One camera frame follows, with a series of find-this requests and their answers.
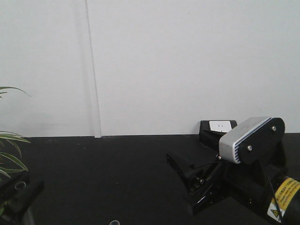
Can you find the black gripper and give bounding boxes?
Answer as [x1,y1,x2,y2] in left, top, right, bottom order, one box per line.
[166,152,286,215]

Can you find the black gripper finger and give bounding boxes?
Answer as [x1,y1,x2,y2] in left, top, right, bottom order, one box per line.
[4,180,45,225]
[0,172,30,199]

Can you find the clear glass test tube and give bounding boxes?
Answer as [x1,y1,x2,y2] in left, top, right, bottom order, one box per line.
[109,220,120,225]

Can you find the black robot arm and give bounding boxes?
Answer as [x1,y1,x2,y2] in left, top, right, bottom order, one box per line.
[166,154,300,225]

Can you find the green potted plant leaves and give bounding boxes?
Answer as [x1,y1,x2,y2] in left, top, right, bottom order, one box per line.
[0,86,30,216]

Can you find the white wall power socket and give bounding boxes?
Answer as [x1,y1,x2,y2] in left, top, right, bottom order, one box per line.
[209,120,232,133]

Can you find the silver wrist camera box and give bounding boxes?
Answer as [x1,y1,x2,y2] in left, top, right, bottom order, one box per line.
[218,116,285,165]

